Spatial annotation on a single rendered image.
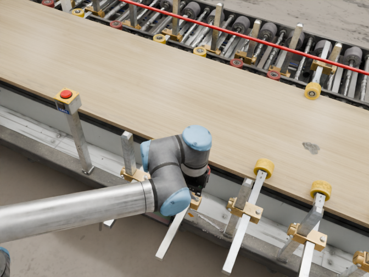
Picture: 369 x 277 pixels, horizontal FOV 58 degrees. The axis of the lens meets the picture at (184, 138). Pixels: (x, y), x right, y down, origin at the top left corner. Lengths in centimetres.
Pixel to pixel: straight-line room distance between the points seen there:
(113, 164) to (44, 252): 82
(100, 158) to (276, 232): 100
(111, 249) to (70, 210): 146
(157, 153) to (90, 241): 147
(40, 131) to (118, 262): 94
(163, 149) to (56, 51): 134
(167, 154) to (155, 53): 121
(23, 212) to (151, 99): 107
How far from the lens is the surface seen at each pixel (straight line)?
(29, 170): 275
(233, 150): 158
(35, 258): 240
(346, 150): 179
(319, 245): 138
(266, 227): 173
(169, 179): 90
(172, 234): 138
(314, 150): 169
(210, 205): 173
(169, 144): 97
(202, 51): 211
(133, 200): 87
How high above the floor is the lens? 213
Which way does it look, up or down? 50 degrees down
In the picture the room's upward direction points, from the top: 5 degrees clockwise
